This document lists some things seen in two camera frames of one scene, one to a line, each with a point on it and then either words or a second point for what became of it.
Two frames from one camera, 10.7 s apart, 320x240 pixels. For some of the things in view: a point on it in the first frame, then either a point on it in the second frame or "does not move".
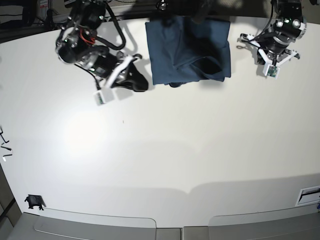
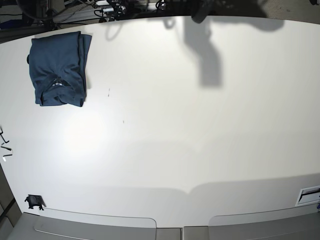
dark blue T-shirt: [182, 49] to [58, 63]
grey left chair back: [55, 224] does not move
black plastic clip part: [35, 200] does not move
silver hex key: [3, 157] does not move
